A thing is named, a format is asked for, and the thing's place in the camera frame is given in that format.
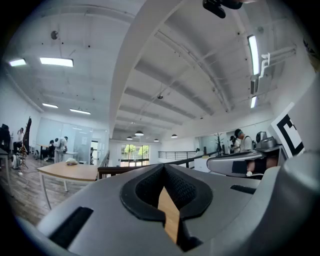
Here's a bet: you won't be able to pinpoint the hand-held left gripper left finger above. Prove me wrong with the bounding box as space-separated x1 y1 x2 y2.
37 164 186 256

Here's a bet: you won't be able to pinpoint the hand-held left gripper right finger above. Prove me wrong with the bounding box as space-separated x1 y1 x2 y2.
163 164 262 243

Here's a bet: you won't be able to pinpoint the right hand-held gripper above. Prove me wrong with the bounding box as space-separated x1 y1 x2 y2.
206 72 320 179

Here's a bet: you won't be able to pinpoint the black coat rack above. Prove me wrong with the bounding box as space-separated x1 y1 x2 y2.
214 132 225 156

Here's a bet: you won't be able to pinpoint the long wooden table white legs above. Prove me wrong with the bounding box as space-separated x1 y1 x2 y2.
37 161 100 211

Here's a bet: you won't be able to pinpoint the white desk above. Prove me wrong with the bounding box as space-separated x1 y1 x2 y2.
62 150 80 164

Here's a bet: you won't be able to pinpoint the ceiling air conditioner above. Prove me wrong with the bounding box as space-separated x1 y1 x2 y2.
250 74 260 95

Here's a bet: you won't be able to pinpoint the wooden easel stand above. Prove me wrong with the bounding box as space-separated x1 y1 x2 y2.
17 144 29 170

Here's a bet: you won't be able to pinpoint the tall black stand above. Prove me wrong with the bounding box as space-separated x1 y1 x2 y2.
22 116 33 151

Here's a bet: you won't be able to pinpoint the grey edge desk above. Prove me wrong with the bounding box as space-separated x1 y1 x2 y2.
0 147 13 198

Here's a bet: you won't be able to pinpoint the white ceiling pipe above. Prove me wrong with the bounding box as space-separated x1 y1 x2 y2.
258 44 298 81

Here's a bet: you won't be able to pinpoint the black office chair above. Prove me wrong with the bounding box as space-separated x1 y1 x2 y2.
0 123 12 154

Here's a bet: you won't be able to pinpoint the grey camera unit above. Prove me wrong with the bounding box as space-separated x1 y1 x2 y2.
255 130 278 150

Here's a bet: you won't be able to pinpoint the black head camera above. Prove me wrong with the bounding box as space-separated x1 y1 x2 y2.
202 0 244 20

